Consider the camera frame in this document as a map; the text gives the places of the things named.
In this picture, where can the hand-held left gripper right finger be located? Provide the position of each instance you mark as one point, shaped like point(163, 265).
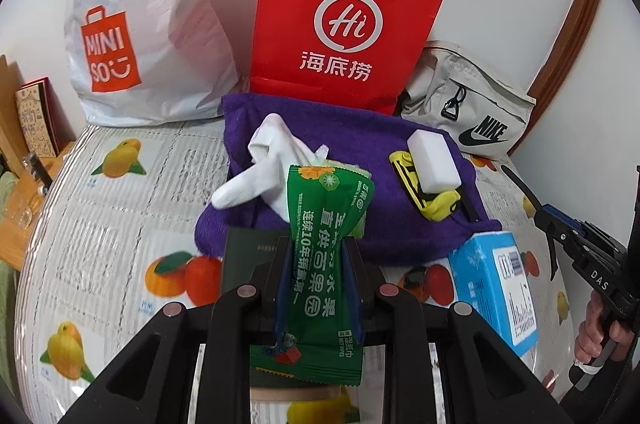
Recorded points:
point(351, 294)

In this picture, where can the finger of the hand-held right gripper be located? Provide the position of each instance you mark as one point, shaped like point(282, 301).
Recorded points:
point(562, 226)
point(525, 186)

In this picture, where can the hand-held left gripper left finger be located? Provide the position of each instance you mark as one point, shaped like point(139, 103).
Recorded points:
point(281, 294)

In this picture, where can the green wet wipes packet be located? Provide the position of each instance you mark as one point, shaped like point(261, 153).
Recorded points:
point(315, 229)

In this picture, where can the yellow and black wristband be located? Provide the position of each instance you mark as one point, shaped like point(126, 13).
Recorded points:
point(435, 206)

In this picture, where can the white sock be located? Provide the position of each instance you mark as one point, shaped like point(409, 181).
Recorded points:
point(260, 184)

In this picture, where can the purple towel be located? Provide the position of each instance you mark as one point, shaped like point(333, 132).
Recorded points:
point(350, 128)

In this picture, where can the person's right hand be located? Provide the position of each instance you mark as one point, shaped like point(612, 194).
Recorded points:
point(592, 329)

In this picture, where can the white sponge block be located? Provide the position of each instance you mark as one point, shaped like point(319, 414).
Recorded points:
point(440, 158)

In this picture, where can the beige waist bag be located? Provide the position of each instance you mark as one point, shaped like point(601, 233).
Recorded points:
point(480, 98)

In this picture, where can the light blue box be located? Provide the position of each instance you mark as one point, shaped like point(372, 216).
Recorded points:
point(475, 274)

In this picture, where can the fruit print tablecloth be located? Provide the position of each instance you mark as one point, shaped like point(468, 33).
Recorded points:
point(125, 214)

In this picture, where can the wooden side table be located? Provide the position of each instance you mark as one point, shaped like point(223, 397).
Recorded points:
point(30, 234)

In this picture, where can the clear drinking glass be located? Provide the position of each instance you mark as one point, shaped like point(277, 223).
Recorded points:
point(22, 209)

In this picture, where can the red paper bag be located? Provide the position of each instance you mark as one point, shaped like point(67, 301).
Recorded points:
point(300, 3)

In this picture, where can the green cloth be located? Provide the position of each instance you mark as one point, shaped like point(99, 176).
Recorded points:
point(6, 189)

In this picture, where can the patterned beige book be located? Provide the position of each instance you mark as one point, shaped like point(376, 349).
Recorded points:
point(32, 123)

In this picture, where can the red book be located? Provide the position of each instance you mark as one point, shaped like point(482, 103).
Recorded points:
point(47, 93)

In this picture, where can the brown wooden door frame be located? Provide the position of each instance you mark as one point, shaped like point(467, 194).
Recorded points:
point(575, 38)

